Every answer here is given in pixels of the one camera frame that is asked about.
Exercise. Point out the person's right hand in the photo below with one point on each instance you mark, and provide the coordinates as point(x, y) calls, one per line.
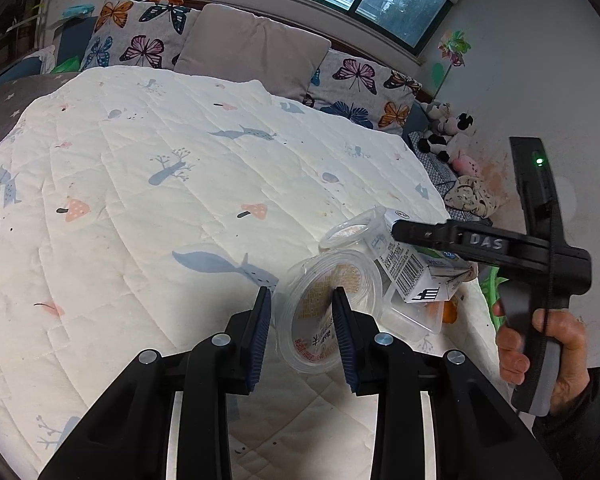
point(570, 350)

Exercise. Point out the green wall sticker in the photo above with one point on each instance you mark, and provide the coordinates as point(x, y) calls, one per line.
point(437, 72)

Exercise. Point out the clear round plastic container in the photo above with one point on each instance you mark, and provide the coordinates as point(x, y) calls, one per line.
point(350, 230)
point(310, 305)

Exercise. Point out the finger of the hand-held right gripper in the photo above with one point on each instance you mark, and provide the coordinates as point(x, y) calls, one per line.
point(422, 235)

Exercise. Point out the teal tissue pack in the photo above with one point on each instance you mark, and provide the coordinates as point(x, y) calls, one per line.
point(77, 10)

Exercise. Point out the grey pillow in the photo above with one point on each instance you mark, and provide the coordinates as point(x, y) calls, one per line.
point(250, 50)

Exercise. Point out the blue bed frame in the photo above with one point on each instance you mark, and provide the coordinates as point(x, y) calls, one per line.
point(72, 40)

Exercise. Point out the black and white plush toy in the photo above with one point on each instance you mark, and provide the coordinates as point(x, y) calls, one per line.
point(447, 132)

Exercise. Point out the grey starred bedsheet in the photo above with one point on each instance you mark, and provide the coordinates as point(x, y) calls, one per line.
point(5, 105)

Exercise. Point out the butterfly print pillow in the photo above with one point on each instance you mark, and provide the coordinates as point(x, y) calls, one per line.
point(140, 35)
point(365, 90)

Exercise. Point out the white cloth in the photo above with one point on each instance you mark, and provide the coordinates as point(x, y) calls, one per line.
point(46, 59)

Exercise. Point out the white milk carton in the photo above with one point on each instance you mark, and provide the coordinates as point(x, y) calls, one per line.
point(410, 267)

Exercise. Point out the person's right forearm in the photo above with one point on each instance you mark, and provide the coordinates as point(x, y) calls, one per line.
point(575, 430)

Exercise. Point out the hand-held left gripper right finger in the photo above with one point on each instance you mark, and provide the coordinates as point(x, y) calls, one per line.
point(342, 340)

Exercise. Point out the clear green-edged wrapper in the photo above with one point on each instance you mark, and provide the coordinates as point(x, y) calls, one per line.
point(495, 285)

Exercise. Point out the clear rectangular plastic container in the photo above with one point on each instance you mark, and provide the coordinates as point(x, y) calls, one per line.
point(410, 317)

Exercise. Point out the pink plush toy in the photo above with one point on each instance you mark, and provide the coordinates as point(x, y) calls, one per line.
point(465, 164)

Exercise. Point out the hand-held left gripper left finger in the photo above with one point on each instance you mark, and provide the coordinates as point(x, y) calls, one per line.
point(260, 340)

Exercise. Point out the colourful pinwheel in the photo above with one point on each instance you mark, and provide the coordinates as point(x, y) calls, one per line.
point(455, 49)

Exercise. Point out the spotted beige plush toy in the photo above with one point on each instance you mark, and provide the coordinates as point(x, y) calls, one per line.
point(472, 195)

